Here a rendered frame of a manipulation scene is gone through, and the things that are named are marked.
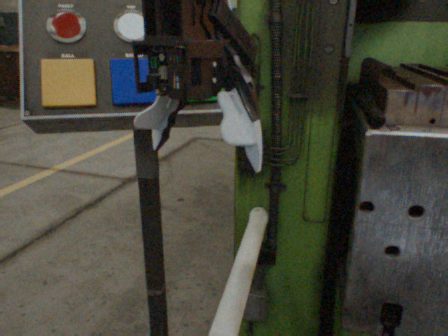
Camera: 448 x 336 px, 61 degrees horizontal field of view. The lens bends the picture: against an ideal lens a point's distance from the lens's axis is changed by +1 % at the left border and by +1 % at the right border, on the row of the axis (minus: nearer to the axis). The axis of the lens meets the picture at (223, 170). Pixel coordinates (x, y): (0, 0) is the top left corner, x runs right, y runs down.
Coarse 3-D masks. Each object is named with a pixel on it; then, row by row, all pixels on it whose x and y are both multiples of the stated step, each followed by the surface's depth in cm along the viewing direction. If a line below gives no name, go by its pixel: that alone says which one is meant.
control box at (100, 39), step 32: (32, 0) 59; (64, 0) 60; (96, 0) 61; (128, 0) 62; (224, 0) 65; (32, 32) 58; (96, 32) 60; (32, 64) 57; (96, 64) 59; (32, 96) 56; (32, 128) 59; (64, 128) 61; (96, 128) 63; (128, 128) 65
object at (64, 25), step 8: (56, 16) 59; (64, 16) 59; (72, 16) 59; (56, 24) 58; (64, 24) 59; (72, 24) 59; (80, 24) 59; (56, 32) 58; (64, 32) 58; (72, 32) 59
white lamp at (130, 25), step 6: (120, 18) 61; (126, 18) 61; (132, 18) 61; (138, 18) 61; (120, 24) 60; (126, 24) 60; (132, 24) 61; (138, 24) 61; (120, 30) 60; (126, 30) 60; (132, 30) 60; (138, 30) 61; (126, 36) 60; (132, 36) 60; (138, 36) 61
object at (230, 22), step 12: (216, 0) 38; (216, 12) 38; (228, 12) 40; (216, 24) 39; (228, 24) 40; (240, 24) 42; (228, 36) 41; (240, 36) 42; (240, 48) 43; (252, 48) 46; (240, 60) 46; (252, 60) 46
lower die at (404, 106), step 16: (400, 64) 105; (384, 80) 84; (400, 80) 80; (416, 80) 75; (432, 80) 75; (384, 96) 72; (400, 96) 70; (416, 96) 69; (432, 96) 69; (384, 112) 71; (400, 112) 71; (416, 112) 70; (432, 112) 70
